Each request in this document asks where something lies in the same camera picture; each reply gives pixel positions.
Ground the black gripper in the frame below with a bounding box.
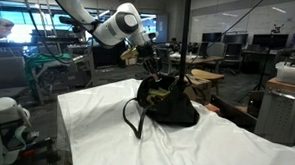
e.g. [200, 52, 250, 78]
[135, 42, 163, 82]

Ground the yellow cloth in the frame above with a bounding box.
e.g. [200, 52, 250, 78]
[148, 87, 171, 100]

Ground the seated person in dark top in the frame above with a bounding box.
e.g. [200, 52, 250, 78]
[168, 36, 183, 53]

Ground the black vertical pole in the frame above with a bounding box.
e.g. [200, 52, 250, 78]
[178, 0, 192, 90]

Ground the long wooden office desk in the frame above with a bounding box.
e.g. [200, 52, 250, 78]
[169, 52, 226, 75]

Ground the round wooden stool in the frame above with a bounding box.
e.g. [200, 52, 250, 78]
[189, 67, 226, 95]

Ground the small black computer monitor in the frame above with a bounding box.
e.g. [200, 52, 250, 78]
[201, 31, 223, 44]

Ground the black office chair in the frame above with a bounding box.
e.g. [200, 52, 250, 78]
[221, 42, 243, 76]

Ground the medium black computer monitor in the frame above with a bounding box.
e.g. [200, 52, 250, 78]
[222, 32, 250, 46]

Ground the white tablecloth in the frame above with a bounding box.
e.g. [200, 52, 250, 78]
[53, 75, 295, 165]

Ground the wide black computer monitor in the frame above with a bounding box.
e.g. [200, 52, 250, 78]
[251, 32, 290, 50]

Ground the grey cart with wooden top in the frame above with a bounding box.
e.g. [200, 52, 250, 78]
[253, 76, 295, 147]

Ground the white plastic container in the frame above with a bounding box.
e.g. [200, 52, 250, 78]
[274, 60, 295, 85]

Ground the grey padded chair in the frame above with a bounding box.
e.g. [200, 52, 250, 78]
[0, 54, 32, 101]

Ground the black fabric bag with strap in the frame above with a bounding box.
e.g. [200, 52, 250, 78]
[121, 71, 203, 143]

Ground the black gripper cable bundle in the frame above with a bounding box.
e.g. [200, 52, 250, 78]
[16, 0, 179, 70]

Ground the black stereo camera bar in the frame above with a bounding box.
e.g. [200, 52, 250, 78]
[58, 16, 88, 34]

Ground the green cable bundle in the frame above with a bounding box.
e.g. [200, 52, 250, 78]
[22, 51, 73, 93]

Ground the black tripod with camera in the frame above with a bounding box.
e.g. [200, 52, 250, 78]
[238, 21, 286, 102]

